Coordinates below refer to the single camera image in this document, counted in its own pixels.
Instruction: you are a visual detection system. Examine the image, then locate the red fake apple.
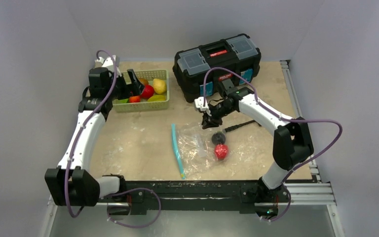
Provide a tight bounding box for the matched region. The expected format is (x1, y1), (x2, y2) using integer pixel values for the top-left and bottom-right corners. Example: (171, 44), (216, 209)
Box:
(140, 85), (155, 100)

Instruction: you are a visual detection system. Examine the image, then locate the yellow fake bell pepper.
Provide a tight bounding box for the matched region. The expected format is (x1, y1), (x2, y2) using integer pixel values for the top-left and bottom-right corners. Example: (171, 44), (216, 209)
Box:
(147, 94), (166, 102)

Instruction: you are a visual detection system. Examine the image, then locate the yellow fake pear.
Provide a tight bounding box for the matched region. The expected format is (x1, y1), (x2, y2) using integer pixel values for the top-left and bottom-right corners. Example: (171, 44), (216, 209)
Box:
(152, 79), (167, 94)

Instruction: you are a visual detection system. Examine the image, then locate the clear zip top bag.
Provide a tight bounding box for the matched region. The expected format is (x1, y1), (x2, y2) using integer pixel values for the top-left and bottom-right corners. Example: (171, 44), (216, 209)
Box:
(171, 123), (256, 180)

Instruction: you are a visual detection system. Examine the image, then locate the brown orange fake fruit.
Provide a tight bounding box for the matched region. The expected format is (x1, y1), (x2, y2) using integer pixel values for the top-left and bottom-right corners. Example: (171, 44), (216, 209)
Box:
(139, 78), (149, 85)

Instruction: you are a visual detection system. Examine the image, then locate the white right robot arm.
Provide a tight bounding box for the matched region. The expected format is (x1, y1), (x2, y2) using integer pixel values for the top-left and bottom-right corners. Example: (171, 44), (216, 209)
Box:
(194, 81), (314, 201)

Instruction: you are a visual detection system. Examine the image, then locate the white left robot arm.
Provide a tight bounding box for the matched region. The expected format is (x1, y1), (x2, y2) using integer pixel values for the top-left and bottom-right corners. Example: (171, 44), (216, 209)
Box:
(44, 67), (144, 207)

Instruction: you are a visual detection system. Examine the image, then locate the red fake tomato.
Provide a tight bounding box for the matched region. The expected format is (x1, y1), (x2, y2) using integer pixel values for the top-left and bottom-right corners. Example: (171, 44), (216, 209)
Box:
(214, 144), (228, 160)

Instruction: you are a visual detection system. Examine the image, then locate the green perforated plastic basket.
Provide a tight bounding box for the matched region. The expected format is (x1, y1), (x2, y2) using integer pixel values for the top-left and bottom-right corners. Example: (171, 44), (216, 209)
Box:
(113, 69), (170, 113)

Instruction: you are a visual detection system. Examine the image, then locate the black rubber mallet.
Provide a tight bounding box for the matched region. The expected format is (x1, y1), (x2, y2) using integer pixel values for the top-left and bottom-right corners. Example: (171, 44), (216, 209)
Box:
(223, 120), (262, 133)

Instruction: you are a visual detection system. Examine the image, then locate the black plastic toolbox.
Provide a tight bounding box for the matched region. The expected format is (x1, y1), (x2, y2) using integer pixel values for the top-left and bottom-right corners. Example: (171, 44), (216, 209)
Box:
(172, 33), (262, 103)

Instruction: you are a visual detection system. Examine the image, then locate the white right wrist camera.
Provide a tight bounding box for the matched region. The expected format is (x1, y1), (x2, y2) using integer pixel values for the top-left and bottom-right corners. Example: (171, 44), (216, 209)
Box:
(194, 97), (211, 116)

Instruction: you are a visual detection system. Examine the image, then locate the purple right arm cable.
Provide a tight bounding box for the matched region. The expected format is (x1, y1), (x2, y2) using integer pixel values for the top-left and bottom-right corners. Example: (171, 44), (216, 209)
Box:
(203, 67), (343, 184)

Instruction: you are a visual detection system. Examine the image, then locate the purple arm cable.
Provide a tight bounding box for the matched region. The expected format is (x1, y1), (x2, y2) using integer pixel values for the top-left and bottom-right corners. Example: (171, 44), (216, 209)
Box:
(64, 50), (117, 218)
(203, 67), (343, 184)

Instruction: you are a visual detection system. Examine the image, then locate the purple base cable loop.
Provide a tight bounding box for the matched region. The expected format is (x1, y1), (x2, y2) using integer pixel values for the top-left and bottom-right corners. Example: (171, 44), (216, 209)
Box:
(107, 187), (162, 229)

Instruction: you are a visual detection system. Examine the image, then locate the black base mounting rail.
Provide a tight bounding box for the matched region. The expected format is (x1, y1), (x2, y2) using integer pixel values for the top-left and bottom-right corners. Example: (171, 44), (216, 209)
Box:
(94, 178), (292, 217)

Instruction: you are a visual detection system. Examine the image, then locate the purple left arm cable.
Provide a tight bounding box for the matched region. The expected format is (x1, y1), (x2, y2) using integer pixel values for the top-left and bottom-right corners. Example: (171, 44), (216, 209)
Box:
(64, 50), (117, 218)

